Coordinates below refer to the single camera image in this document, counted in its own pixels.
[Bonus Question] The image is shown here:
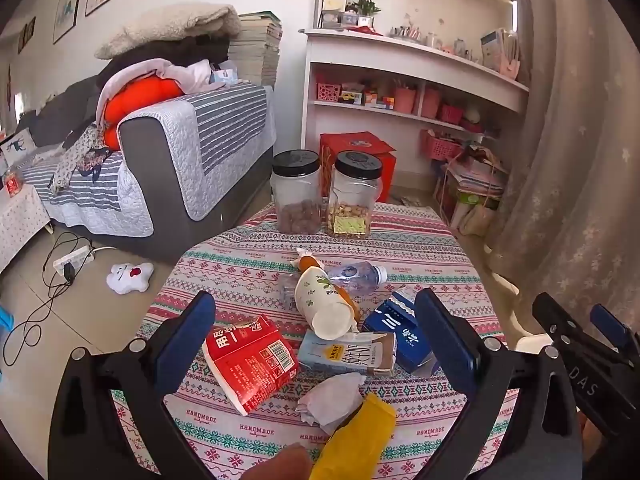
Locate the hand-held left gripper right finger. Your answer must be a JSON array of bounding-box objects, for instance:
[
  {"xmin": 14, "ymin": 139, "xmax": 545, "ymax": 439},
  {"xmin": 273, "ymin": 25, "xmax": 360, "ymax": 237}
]
[{"xmin": 414, "ymin": 287, "xmax": 583, "ymax": 480}]

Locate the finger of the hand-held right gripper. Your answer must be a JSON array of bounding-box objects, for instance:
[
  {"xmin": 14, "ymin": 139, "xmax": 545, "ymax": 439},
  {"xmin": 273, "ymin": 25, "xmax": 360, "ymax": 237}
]
[
  {"xmin": 531, "ymin": 292, "xmax": 623, "ymax": 366},
  {"xmin": 590, "ymin": 304, "xmax": 640, "ymax": 361}
]

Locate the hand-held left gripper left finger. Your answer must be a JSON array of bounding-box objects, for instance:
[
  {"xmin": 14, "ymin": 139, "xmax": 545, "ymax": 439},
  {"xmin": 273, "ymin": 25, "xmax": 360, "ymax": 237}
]
[{"xmin": 47, "ymin": 290, "xmax": 218, "ymax": 480}]

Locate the light blue milk carton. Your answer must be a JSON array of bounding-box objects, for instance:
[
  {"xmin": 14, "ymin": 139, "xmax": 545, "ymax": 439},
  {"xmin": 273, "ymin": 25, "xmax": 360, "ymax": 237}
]
[{"xmin": 298, "ymin": 330, "xmax": 397, "ymax": 377}]

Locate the blue and white carton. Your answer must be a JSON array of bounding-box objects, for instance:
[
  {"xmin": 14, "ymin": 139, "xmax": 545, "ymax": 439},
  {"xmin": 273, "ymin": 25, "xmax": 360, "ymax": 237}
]
[{"xmin": 362, "ymin": 287, "xmax": 441, "ymax": 373}]

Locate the red milk carton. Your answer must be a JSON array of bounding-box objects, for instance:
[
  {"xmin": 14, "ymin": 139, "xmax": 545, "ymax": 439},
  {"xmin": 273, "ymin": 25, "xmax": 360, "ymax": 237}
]
[{"xmin": 204, "ymin": 314, "xmax": 300, "ymax": 416}]

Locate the white plush toy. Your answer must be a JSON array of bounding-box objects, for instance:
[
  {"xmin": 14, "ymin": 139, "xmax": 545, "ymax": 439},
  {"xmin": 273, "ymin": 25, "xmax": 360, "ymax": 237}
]
[{"xmin": 106, "ymin": 261, "xmax": 154, "ymax": 294}]

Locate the patterned tablecloth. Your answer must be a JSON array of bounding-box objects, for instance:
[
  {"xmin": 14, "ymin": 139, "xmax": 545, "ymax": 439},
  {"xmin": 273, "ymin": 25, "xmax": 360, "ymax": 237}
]
[{"xmin": 112, "ymin": 201, "xmax": 521, "ymax": 480}]

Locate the clear plastic water bottle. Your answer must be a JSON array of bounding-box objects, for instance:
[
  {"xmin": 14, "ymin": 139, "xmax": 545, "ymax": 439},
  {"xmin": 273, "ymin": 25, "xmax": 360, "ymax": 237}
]
[{"xmin": 325, "ymin": 261, "xmax": 388, "ymax": 295}]

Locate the clear crumpled plastic cup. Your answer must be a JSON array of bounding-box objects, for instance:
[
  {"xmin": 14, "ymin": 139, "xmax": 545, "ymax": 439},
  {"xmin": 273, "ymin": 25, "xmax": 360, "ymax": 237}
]
[{"xmin": 277, "ymin": 272, "xmax": 302, "ymax": 312}]

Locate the beige tote bag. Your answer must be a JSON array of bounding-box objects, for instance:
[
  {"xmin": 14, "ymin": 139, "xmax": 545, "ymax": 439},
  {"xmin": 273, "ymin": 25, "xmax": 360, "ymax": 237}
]
[{"xmin": 460, "ymin": 201, "xmax": 497, "ymax": 237}]

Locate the white floral paper cup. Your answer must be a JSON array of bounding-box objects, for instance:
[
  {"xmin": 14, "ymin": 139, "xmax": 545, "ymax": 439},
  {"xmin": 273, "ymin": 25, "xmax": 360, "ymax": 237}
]
[{"xmin": 294, "ymin": 266, "xmax": 360, "ymax": 340}]

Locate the white crumpled tissue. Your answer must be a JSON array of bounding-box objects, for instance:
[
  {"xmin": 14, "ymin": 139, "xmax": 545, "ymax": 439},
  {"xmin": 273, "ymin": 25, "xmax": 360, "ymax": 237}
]
[{"xmin": 296, "ymin": 372, "xmax": 368, "ymax": 436}]

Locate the white power strip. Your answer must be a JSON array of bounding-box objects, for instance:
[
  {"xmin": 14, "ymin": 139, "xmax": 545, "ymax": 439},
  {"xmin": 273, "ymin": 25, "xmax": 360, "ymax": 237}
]
[{"xmin": 53, "ymin": 246, "xmax": 96, "ymax": 276}]

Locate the yellow packet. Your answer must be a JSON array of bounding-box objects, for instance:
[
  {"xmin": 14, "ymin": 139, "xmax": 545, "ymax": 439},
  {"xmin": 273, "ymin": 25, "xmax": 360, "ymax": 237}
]
[{"xmin": 309, "ymin": 392, "xmax": 397, "ymax": 480}]

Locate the orange snack wrapper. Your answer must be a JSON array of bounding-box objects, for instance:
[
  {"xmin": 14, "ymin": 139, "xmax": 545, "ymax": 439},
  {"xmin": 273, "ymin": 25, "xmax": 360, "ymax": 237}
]
[{"xmin": 294, "ymin": 249, "xmax": 359, "ymax": 322}]

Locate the brown rounded object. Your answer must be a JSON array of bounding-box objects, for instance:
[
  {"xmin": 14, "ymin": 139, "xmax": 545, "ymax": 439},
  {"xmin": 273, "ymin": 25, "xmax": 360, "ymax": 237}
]
[{"xmin": 239, "ymin": 442, "xmax": 312, "ymax": 480}]

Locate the pile of papers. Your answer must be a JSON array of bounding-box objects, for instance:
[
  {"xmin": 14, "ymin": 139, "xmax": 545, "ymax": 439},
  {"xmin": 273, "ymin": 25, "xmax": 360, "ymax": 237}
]
[{"xmin": 434, "ymin": 146, "xmax": 507, "ymax": 228}]

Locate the black-lidded jar of pistachios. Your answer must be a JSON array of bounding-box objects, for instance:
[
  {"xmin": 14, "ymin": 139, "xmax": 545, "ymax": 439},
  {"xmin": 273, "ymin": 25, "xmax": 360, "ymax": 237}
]
[{"xmin": 327, "ymin": 151, "xmax": 384, "ymax": 238}]

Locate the striped quilted sofa cover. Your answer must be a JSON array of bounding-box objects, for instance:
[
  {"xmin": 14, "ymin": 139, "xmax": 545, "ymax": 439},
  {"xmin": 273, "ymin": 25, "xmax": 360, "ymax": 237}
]
[
  {"xmin": 117, "ymin": 84, "xmax": 278, "ymax": 222},
  {"xmin": 20, "ymin": 150, "xmax": 154, "ymax": 238}
]

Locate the grey sofa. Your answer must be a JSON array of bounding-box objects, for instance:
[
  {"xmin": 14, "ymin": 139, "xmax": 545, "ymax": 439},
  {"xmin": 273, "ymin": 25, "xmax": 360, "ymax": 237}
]
[{"xmin": 15, "ymin": 75, "xmax": 276, "ymax": 263}]

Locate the black-lidded jar of brown nuts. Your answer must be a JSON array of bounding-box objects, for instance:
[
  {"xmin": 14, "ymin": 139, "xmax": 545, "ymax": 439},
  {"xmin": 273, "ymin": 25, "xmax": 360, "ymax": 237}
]
[{"xmin": 270, "ymin": 150, "xmax": 323, "ymax": 235}]

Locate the beige floral curtain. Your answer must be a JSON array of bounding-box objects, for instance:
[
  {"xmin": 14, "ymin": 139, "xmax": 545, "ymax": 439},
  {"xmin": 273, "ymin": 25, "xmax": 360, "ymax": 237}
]
[{"xmin": 487, "ymin": 0, "xmax": 640, "ymax": 343}]

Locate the large pink mesh basket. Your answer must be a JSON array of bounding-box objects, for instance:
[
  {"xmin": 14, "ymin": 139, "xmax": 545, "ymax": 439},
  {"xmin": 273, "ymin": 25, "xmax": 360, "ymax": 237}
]
[{"xmin": 424, "ymin": 130, "xmax": 464, "ymax": 162}]

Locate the side table with floral cloth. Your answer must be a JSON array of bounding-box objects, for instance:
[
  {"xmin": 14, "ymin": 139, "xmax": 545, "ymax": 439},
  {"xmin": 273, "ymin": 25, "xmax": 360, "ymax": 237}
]
[{"xmin": 0, "ymin": 185, "xmax": 52, "ymax": 274}]

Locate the floral cloth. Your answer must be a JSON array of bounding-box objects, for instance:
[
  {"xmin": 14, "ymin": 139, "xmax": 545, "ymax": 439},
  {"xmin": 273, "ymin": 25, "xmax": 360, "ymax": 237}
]
[{"xmin": 48, "ymin": 122, "xmax": 114, "ymax": 195}]

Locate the red gift box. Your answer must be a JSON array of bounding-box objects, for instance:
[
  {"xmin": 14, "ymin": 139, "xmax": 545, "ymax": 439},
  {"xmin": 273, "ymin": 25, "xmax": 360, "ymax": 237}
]
[{"xmin": 319, "ymin": 131, "xmax": 397, "ymax": 204}]

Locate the orange cushion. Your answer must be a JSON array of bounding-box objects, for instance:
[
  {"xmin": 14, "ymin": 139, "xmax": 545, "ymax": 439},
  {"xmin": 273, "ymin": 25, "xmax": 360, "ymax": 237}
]
[
  {"xmin": 102, "ymin": 124, "xmax": 124, "ymax": 152},
  {"xmin": 104, "ymin": 76, "xmax": 184, "ymax": 127}
]

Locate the pink plastic bin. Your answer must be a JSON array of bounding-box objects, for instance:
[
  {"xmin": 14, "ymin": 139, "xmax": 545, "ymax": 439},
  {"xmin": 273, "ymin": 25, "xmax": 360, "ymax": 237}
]
[
  {"xmin": 391, "ymin": 85, "xmax": 418, "ymax": 114},
  {"xmin": 421, "ymin": 87, "xmax": 444, "ymax": 119}
]

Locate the white printed cushion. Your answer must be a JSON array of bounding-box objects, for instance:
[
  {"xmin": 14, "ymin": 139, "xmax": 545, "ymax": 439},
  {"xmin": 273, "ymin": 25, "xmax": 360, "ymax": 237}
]
[{"xmin": 0, "ymin": 127, "xmax": 39, "ymax": 167}]

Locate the pink blanket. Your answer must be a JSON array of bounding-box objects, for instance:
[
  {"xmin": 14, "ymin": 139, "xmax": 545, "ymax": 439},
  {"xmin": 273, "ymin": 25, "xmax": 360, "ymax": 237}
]
[{"xmin": 95, "ymin": 58, "xmax": 213, "ymax": 127}]

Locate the white and blue box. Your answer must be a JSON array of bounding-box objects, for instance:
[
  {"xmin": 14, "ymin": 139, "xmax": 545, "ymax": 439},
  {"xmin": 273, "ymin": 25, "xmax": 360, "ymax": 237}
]
[{"xmin": 481, "ymin": 29, "xmax": 507, "ymax": 69}]

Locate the dark blanket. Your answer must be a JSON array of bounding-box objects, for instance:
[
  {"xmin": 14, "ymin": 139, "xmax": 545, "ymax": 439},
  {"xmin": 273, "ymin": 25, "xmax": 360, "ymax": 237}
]
[{"xmin": 97, "ymin": 34, "xmax": 232, "ymax": 87}]

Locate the white bookshelf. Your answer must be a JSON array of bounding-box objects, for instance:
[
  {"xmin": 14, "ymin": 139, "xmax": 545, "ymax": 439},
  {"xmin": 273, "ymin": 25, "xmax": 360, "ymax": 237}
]
[{"xmin": 300, "ymin": 0, "xmax": 531, "ymax": 211}]

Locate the stack of books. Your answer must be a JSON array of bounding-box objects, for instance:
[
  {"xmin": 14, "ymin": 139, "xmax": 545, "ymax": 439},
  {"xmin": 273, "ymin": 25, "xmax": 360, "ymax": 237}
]
[{"xmin": 227, "ymin": 11, "xmax": 283, "ymax": 89}]

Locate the cream fleece blanket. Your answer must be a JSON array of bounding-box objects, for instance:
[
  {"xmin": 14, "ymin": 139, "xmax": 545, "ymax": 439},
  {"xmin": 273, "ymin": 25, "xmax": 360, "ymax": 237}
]
[{"xmin": 94, "ymin": 4, "xmax": 242, "ymax": 60}]

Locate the power strip with cables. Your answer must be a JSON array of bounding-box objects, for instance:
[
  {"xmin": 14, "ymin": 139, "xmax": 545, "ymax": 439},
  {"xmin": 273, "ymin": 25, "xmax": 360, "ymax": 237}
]
[{"xmin": 2, "ymin": 232, "xmax": 92, "ymax": 367}]

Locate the small dark wall picture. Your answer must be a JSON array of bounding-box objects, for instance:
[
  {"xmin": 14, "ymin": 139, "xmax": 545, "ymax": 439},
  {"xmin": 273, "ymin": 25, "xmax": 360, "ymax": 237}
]
[{"xmin": 17, "ymin": 16, "xmax": 37, "ymax": 54}]

